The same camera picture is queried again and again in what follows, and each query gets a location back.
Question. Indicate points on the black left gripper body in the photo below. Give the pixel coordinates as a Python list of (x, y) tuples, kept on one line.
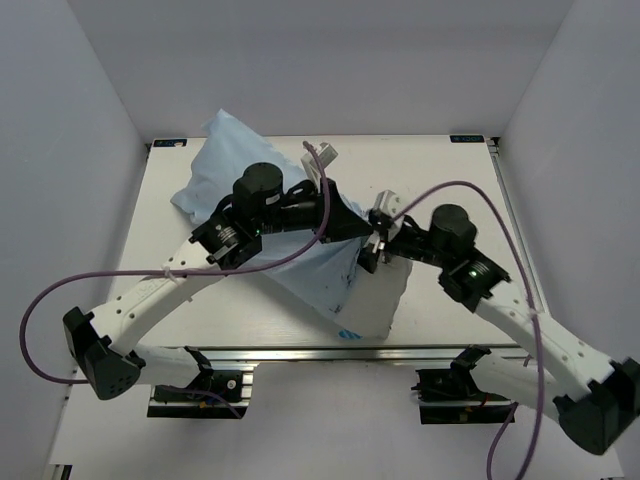
[(295, 213)]

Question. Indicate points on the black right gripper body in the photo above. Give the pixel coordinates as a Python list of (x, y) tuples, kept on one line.
[(413, 242)]

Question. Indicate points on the light blue pillowcase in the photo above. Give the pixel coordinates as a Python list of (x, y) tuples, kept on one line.
[(310, 242)]

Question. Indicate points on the white pillow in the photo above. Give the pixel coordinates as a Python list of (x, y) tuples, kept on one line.
[(374, 298)]

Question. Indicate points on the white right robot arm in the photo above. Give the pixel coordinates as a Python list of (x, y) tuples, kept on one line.
[(592, 397)]

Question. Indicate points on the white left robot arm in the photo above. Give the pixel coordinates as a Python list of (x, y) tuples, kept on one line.
[(105, 342)]

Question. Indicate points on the blue white pillow tag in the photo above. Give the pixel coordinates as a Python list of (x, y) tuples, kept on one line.
[(349, 335)]

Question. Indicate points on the right blue corner label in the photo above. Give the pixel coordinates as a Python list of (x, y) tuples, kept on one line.
[(463, 139)]

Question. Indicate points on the blue corner label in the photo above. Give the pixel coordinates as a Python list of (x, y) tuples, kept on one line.
[(169, 143), (463, 139)]

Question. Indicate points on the left blue corner label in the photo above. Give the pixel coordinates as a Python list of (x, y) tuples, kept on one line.
[(169, 143)]

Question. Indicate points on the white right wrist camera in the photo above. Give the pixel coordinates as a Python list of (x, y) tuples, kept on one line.
[(385, 219)]

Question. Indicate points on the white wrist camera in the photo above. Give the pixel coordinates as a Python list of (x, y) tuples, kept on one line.
[(385, 219), (313, 164)]

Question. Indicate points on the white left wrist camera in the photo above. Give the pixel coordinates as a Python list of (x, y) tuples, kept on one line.
[(313, 164)]

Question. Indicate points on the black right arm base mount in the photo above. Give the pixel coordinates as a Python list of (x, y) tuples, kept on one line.
[(449, 396)]

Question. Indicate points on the aluminium table front rail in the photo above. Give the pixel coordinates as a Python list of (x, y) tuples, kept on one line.
[(409, 354)]

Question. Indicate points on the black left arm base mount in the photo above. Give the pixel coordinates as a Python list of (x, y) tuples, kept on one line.
[(225, 396)]

